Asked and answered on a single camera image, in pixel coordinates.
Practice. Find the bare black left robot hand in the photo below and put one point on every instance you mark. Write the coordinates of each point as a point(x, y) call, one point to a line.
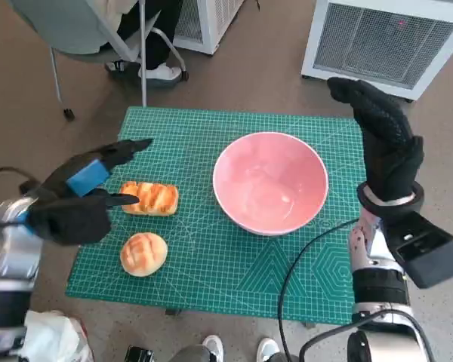
point(87, 177)

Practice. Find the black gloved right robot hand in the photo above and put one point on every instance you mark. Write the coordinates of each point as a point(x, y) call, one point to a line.
point(389, 158)

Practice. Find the long toy bread loaf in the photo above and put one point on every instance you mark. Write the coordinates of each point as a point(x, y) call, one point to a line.
point(155, 198)

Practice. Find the round toy bread bun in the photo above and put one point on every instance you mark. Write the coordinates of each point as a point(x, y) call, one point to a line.
point(143, 254)

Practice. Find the pink bowl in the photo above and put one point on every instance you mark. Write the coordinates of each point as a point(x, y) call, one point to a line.
point(268, 181)

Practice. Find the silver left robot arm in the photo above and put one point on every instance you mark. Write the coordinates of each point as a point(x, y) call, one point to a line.
point(11, 249)

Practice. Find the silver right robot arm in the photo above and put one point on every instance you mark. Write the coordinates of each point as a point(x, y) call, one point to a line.
point(377, 279)

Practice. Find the large white grilled appliance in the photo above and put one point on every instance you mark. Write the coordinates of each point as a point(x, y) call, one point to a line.
point(381, 41)

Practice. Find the grey chair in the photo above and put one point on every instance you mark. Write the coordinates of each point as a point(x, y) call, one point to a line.
point(68, 22)

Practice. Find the green cutting mat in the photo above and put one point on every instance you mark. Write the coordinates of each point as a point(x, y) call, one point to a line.
point(211, 271)

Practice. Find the person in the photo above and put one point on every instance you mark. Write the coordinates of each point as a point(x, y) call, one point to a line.
point(155, 34)
point(212, 345)

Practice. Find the white plastic bag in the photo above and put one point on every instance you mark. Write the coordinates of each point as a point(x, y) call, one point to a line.
point(53, 335)

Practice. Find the black device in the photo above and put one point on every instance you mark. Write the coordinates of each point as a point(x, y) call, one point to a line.
point(139, 354)

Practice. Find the small white grilled appliance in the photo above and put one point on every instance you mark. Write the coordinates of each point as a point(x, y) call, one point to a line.
point(207, 22)

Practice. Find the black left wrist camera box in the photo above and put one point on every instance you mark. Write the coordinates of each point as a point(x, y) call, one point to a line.
point(71, 222)

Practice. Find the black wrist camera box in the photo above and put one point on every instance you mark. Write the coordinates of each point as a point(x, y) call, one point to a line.
point(71, 222)
point(426, 249)

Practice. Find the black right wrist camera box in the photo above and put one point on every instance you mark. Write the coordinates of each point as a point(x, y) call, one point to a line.
point(426, 249)

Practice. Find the black table bracket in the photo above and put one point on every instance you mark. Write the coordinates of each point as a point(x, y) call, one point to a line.
point(173, 311)

